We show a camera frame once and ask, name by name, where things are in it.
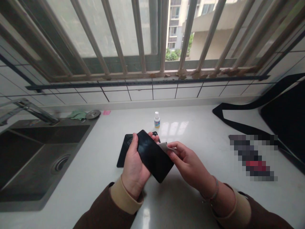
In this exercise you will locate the person's left hand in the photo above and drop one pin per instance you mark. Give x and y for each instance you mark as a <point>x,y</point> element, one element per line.
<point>134,164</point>

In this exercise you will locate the person's right hand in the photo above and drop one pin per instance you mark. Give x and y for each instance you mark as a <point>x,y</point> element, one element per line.
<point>190,164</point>

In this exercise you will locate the person's right index finger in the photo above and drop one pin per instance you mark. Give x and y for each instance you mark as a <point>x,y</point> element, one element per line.
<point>177,144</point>

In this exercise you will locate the person's right fingers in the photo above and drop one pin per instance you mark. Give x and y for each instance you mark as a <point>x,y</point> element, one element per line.
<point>175,152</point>

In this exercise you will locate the person's left fingers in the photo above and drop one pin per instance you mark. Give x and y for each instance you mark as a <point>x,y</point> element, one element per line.
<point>154,136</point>

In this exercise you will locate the person's right thumb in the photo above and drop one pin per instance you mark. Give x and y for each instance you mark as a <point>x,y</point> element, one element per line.
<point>175,159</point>

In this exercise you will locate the person's left thumb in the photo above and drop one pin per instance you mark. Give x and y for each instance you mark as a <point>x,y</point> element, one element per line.
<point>134,142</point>

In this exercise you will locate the grey cleaning cloth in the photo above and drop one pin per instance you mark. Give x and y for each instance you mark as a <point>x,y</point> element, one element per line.
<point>165,146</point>

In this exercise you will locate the black smartphone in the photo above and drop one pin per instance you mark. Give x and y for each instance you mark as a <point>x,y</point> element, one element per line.
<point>153,156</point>

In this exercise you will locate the black phone case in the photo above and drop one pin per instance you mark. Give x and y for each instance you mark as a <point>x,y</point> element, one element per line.
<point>125,150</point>

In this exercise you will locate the small white spray bottle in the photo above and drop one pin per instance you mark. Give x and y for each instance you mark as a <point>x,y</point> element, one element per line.
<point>156,121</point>

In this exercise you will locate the pink sponge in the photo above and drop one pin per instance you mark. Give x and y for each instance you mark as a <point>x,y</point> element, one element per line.
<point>107,112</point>

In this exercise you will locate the metal sink strainer plug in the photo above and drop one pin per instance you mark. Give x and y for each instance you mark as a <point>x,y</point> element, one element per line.
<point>93,114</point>

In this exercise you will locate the green rag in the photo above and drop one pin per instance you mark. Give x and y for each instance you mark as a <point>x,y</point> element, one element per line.
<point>76,114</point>

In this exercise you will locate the barred window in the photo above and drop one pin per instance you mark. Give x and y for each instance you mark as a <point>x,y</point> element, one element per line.
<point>143,38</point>

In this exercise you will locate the stainless steel sink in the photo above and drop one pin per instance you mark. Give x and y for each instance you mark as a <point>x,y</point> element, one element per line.
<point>33,162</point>

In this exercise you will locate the chrome faucet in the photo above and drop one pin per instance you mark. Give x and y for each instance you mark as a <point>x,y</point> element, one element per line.
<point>26,111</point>

